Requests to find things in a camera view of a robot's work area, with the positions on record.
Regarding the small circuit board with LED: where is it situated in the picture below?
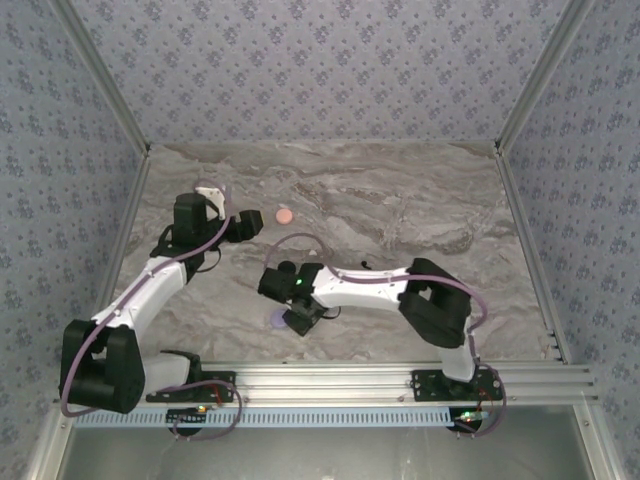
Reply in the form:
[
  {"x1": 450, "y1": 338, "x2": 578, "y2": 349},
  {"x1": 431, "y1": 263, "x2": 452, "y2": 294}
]
[
  {"x1": 166, "y1": 407, "x2": 209, "y2": 425},
  {"x1": 452, "y1": 409, "x2": 490, "y2": 434}
]

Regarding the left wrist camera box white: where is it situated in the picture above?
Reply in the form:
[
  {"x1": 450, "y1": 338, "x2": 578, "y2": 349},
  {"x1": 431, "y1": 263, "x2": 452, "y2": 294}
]
[{"x1": 193, "y1": 184, "x2": 229, "y2": 221}]

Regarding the aluminium table side rail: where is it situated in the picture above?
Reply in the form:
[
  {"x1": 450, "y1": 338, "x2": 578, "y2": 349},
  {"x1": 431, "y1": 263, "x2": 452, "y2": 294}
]
[
  {"x1": 89, "y1": 144, "x2": 154, "y2": 326},
  {"x1": 492, "y1": 142, "x2": 574, "y2": 364}
]

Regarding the aluminium mounting rail beam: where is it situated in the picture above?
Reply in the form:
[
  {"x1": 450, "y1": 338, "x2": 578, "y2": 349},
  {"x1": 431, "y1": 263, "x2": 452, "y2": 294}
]
[{"x1": 52, "y1": 363, "x2": 600, "y2": 405}]

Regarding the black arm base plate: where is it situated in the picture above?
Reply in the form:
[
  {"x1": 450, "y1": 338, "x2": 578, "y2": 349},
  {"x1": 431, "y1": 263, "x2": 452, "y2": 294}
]
[
  {"x1": 409, "y1": 369, "x2": 504, "y2": 404},
  {"x1": 144, "y1": 370, "x2": 238, "y2": 404}
]

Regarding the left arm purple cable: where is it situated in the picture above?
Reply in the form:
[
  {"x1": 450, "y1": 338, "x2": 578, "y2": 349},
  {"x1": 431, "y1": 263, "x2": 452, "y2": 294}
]
[{"x1": 59, "y1": 177, "x2": 244, "y2": 442}]

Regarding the grey slotted cable duct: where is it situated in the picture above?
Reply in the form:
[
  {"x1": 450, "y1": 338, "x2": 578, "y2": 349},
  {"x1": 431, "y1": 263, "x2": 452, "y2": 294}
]
[{"x1": 72, "y1": 405, "x2": 471, "y2": 430}]

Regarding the aluminium frame post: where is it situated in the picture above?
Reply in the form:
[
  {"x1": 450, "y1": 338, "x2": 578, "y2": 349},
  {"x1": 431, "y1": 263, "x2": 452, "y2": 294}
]
[
  {"x1": 49, "y1": 0, "x2": 154, "y2": 159},
  {"x1": 492, "y1": 0, "x2": 599, "y2": 157}
]

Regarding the aluminium frame leg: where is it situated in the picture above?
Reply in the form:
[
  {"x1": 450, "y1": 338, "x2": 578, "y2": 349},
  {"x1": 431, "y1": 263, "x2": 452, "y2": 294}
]
[
  {"x1": 573, "y1": 403, "x2": 617, "y2": 480},
  {"x1": 24, "y1": 409, "x2": 76, "y2": 480}
]

